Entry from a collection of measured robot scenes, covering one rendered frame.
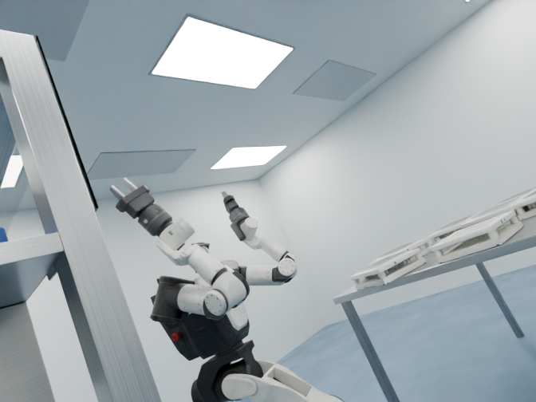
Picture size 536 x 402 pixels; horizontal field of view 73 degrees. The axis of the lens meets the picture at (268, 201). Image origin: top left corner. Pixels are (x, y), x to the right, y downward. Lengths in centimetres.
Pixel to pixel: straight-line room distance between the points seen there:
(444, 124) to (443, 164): 52
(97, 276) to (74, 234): 7
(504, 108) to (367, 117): 169
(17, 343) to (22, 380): 6
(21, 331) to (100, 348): 29
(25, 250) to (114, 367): 20
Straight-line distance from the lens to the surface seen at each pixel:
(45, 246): 59
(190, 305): 121
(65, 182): 64
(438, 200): 525
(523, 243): 142
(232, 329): 142
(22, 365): 83
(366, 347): 197
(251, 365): 149
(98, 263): 60
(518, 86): 507
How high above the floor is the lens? 109
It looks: 12 degrees up
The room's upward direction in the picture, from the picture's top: 25 degrees counter-clockwise
